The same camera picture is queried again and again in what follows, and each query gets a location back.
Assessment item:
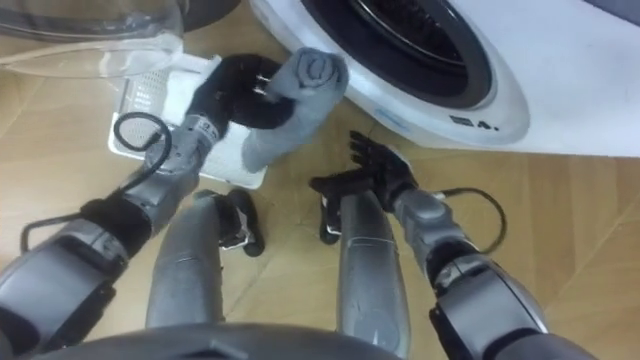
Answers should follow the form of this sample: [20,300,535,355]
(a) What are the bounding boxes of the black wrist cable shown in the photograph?
[19,111,174,254]
[432,186,508,256]

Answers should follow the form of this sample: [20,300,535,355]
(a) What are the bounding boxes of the robot legs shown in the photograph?
[144,187,414,360]

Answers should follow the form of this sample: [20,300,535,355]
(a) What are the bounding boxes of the transparent washing machine door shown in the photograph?
[0,0,242,80]

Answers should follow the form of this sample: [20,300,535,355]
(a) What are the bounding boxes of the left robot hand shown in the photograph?
[162,53,297,140]

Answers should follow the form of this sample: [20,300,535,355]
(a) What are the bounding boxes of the grey towel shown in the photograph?
[241,46,351,174]

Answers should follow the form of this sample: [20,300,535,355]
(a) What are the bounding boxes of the white perforated laundry basket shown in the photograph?
[107,53,269,191]

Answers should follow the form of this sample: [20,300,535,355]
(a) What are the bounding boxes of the white washing machine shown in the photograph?
[248,0,640,159]

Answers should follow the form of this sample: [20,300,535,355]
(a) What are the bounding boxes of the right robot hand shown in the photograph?
[308,130,420,213]

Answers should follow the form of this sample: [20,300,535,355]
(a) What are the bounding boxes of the robot body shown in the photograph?
[28,322,407,360]

